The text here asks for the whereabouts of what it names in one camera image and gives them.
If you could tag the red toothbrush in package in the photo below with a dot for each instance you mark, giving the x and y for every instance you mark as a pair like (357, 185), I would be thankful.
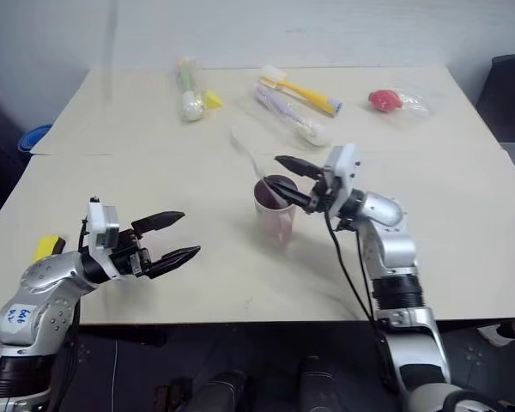
(416, 105)

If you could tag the green toothbrush in clear bag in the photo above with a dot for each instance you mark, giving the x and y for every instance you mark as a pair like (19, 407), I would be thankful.
(189, 86)

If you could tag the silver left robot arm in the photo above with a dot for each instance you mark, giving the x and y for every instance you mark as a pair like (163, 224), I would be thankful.
(38, 283)

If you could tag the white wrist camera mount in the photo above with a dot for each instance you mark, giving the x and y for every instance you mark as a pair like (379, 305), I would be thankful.
(345, 171)
(105, 223)

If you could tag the purple toothbrush in clear bag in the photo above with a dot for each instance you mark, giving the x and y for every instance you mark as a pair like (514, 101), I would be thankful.
(283, 109)

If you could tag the pink mug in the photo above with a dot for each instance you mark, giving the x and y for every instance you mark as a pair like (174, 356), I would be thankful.
(274, 223)

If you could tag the yellow sponge with dark pad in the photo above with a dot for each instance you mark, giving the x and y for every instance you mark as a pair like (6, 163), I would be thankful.
(45, 248)

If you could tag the white shoe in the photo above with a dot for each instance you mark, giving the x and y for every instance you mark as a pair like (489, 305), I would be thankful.
(495, 334)

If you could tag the black chair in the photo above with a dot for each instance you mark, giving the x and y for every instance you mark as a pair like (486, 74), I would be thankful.
(506, 94)

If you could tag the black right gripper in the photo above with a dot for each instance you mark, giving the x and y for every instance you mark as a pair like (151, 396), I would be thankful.
(322, 195)

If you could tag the red round object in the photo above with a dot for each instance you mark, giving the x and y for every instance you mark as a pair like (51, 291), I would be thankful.
(384, 101)

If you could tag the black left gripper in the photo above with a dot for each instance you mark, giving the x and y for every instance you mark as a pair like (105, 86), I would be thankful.
(131, 255)

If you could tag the white toothbrush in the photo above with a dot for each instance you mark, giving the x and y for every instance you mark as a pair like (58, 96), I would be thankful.
(249, 154)

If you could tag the blue bowl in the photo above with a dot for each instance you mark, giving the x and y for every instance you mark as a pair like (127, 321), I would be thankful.
(32, 139)

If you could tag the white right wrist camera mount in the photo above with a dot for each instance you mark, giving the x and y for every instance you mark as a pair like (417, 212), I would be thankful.
(345, 171)

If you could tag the yellow toothbrush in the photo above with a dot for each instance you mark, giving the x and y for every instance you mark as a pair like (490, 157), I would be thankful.
(304, 92)

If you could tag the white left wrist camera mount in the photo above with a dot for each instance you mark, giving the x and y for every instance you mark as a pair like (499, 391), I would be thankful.
(105, 223)

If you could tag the yellow wedge block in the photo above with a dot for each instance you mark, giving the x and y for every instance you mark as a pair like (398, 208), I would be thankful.
(212, 99)

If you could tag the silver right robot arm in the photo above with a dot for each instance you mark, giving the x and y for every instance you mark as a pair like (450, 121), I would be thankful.
(390, 249)

